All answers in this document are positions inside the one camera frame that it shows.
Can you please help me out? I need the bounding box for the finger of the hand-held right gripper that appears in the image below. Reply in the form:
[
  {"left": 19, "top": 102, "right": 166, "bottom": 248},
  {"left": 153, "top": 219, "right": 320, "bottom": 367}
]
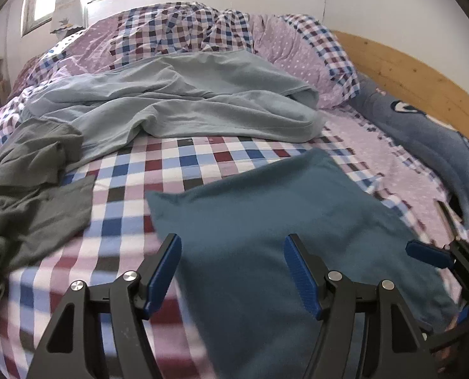
[
  {"left": 420, "top": 306, "right": 469, "bottom": 348},
  {"left": 405, "top": 240, "right": 469, "bottom": 301}
]

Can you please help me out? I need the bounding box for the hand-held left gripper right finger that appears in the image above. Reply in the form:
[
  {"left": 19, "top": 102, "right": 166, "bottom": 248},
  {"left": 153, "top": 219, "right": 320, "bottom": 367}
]
[{"left": 284, "top": 234, "right": 441, "bottom": 379}]

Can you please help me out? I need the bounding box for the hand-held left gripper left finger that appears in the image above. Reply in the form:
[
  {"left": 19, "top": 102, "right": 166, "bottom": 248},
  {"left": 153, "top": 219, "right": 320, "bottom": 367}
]
[{"left": 27, "top": 234, "right": 182, "bottom": 379}]

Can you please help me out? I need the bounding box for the teal blue t-shirt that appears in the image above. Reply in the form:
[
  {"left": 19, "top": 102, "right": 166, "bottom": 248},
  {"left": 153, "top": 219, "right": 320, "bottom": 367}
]
[{"left": 145, "top": 148, "right": 460, "bottom": 379}]

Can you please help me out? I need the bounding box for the grey t-shirt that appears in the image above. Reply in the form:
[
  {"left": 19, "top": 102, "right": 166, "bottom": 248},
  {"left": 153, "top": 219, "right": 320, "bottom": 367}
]
[{"left": 0, "top": 120, "right": 97, "bottom": 324}]

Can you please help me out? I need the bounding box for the checked bed sheet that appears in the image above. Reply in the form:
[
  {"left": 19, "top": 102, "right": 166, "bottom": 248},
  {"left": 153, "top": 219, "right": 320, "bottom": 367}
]
[{"left": 0, "top": 106, "right": 469, "bottom": 379}]

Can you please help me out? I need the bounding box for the blue plush cushion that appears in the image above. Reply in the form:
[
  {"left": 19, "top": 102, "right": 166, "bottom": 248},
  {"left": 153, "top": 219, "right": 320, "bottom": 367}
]
[{"left": 349, "top": 73, "right": 469, "bottom": 226}]

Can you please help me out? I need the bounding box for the light grey-green sweatshirt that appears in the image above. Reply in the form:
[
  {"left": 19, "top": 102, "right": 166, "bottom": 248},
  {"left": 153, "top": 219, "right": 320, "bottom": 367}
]
[{"left": 21, "top": 51, "right": 326, "bottom": 162}]

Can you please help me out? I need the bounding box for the wooden headboard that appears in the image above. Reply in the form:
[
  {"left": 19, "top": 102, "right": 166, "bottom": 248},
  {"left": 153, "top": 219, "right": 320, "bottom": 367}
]
[{"left": 331, "top": 29, "right": 469, "bottom": 143}]

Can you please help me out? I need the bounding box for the purple dotted checked pillow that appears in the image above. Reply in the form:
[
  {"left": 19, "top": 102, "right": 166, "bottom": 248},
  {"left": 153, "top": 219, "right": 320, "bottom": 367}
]
[{"left": 254, "top": 14, "right": 362, "bottom": 109}]

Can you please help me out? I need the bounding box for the checked purple duvet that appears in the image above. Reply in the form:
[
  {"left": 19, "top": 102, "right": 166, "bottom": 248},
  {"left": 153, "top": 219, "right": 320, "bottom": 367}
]
[{"left": 0, "top": 2, "right": 283, "bottom": 151}]

